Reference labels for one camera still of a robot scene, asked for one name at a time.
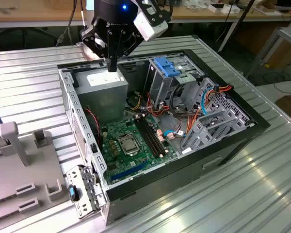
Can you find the peach board connector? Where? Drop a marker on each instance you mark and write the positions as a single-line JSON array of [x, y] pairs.
[[171, 136]]

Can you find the grey slot retention bracket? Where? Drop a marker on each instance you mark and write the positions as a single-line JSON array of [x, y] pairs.
[[99, 191]]

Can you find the black white tripod leg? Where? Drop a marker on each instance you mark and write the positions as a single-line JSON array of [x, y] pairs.
[[229, 36]]

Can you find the grey power supply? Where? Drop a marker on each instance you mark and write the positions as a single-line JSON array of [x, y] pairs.
[[104, 97]]

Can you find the black monitor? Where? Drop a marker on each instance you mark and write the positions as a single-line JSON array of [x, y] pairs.
[[288, 3]]

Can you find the green motherboard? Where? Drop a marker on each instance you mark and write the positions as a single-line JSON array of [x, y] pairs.
[[118, 165]]

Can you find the black camera bracket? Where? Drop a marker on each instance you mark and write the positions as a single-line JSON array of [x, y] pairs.
[[163, 14]]

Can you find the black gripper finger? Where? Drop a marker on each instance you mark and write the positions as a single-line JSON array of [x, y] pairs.
[[92, 41], [131, 43]]

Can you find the grey optical drive cage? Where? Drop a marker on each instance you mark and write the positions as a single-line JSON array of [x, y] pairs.
[[157, 82]]

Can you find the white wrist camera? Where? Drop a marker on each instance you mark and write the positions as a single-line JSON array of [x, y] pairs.
[[148, 26]]

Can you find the blue drive latch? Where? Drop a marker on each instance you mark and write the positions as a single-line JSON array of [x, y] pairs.
[[163, 64]]

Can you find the small white box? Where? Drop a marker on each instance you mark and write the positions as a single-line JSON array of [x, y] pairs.
[[232, 9]]

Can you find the grey disk bay cage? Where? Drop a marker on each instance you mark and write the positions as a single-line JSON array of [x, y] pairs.
[[197, 136]]

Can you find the black RAM slot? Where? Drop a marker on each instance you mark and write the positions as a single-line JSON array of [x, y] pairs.
[[145, 138], [158, 134], [149, 138], [155, 136]]

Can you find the CPU socket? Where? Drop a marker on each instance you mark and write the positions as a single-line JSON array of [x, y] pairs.
[[118, 145]]

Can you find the wooden desk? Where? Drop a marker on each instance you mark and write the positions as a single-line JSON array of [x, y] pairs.
[[26, 14]]

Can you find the black PC case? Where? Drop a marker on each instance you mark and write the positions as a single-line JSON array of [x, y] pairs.
[[184, 177]]

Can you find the blue expansion slot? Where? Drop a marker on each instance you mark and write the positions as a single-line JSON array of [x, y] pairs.
[[130, 170]]

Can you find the silver CPU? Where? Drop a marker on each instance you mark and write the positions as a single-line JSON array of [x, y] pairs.
[[127, 145]]

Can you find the black blue latch clip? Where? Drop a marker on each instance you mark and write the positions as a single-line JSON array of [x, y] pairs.
[[73, 193]]

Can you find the grey parts rack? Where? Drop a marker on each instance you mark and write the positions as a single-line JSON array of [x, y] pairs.
[[12, 174]]

